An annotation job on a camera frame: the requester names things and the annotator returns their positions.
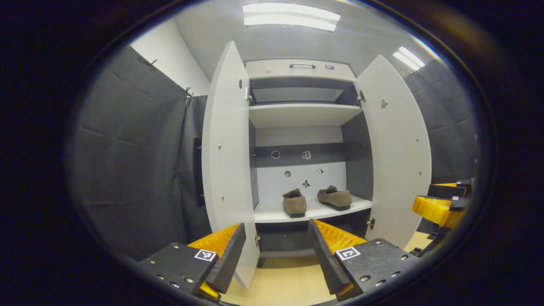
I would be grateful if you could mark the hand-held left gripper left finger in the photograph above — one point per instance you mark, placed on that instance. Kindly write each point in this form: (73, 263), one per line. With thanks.
(227, 259)

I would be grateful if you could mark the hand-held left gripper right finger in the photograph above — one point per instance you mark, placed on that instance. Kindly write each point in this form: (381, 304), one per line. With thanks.
(327, 263)

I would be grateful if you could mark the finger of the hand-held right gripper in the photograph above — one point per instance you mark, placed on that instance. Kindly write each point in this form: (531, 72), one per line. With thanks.
(446, 190)
(437, 210)

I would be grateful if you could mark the white shoe cabinet door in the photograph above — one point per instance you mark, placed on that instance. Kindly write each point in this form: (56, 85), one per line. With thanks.
(399, 153)
(227, 161)

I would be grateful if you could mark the brown fuzzy shoe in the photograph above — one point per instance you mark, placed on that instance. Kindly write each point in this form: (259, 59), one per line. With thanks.
(294, 204)
(335, 197)

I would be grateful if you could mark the long ceiling light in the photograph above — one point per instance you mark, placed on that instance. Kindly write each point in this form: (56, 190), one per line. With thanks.
(409, 58)
(291, 17)

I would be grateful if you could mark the black backdrop cloth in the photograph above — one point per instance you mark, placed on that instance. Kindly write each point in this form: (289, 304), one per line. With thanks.
(127, 161)

